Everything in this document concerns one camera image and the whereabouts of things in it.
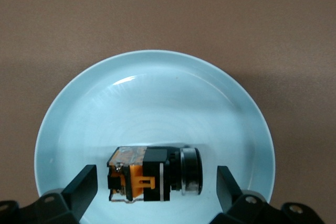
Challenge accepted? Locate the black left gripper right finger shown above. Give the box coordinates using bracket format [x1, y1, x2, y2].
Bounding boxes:
[209, 165, 323, 224]

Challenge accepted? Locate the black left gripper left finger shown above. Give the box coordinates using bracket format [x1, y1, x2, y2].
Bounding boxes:
[0, 164, 99, 224]

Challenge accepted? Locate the orange and black push-button switch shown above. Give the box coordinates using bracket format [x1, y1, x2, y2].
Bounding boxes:
[106, 145, 204, 205]

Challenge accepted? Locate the light blue round plate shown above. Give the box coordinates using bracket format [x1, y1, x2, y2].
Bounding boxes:
[34, 49, 276, 224]

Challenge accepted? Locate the brown table cover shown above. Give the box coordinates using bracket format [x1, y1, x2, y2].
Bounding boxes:
[0, 0, 336, 224]

